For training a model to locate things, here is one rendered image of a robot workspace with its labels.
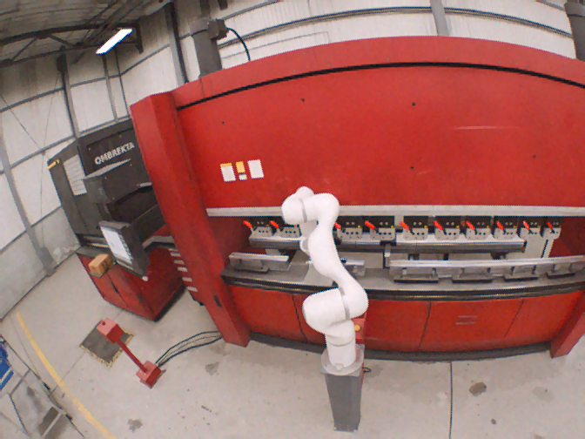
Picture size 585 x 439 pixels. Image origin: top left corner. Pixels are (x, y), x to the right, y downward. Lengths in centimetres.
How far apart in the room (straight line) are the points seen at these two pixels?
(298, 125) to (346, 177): 38
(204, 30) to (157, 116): 63
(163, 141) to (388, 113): 132
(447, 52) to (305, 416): 247
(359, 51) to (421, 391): 231
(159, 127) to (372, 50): 129
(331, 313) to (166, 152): 135
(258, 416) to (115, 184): 197
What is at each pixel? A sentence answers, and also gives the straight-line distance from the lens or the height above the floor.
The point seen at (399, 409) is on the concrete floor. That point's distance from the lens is 222.
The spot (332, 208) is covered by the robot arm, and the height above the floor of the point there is 162.
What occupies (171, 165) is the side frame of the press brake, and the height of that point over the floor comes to 181.
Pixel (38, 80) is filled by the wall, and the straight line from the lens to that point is 824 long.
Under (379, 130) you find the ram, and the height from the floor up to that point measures 182.
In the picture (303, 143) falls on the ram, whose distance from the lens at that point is 147.
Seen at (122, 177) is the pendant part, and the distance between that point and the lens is 172.
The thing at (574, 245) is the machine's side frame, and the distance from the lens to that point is 263.
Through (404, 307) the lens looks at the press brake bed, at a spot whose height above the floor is 71.
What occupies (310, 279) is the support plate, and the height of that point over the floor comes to 100.
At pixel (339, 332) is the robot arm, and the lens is 101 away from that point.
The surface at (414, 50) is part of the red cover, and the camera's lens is 136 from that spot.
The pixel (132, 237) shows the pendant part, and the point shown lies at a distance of 178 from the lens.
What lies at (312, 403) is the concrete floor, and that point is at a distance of 225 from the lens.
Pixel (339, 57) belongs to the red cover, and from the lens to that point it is 137.
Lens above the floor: 206
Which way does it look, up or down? 27 degrees down
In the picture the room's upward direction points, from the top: 12 degrees counter-clockwise
